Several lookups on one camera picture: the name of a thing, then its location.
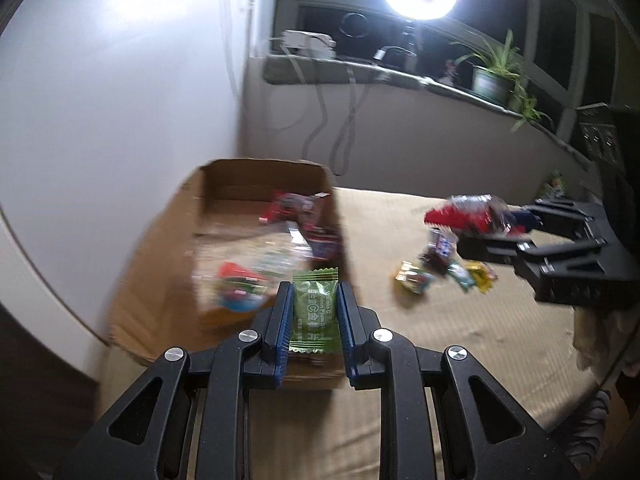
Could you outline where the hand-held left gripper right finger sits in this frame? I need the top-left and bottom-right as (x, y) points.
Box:
(336, 281), (583, 480)

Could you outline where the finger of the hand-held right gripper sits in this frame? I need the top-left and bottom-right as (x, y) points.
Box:
(504, 199), (610, 240)
(457, 238), (607, 267)

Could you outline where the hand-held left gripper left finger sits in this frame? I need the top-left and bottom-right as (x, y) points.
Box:
(52, 281), (296, 480)

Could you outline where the green candy packet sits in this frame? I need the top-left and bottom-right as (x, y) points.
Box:
(289, 267), (342, 356)

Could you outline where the red and clear snack packet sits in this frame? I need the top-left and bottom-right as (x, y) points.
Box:
(424, 194), (516, 236)

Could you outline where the clear bread package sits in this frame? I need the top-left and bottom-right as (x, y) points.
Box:
(192, 232), (313, 328)

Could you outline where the brown chocolate bar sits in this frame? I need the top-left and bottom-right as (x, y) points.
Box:
(305, 227), (346, 263)

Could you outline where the small red snack packet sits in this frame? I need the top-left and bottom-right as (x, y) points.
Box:
(259, 191), (331, 226)

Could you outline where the cardboard box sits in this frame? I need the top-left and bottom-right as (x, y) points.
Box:
(107, 158), (357, 392)

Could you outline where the yellow candy packet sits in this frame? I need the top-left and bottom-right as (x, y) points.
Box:
(467, 262), (498, 293)

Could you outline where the green chips bag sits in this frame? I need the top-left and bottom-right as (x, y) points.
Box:
(537, 170), (569, 202)

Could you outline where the red and teal snack packet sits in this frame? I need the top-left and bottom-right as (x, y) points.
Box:
(447, 261), (475, 293)

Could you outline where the black and white candy bar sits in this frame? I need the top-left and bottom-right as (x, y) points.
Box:
(418, 232), (458, 277)

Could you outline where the yellow and blue snack packet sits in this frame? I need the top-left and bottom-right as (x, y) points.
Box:
(395, 261), (435, 295)

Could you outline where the potted spider plant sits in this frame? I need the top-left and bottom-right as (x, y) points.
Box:
(450, 29), (552, 134)

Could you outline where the black tripod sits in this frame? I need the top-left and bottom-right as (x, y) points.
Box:
(400, 19), (422, 72)

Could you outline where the white power adapter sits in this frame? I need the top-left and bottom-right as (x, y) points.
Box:
(279, 30), (337, 60)

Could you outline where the window frame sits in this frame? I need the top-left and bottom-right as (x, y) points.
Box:
(272, 0), (621, 136)

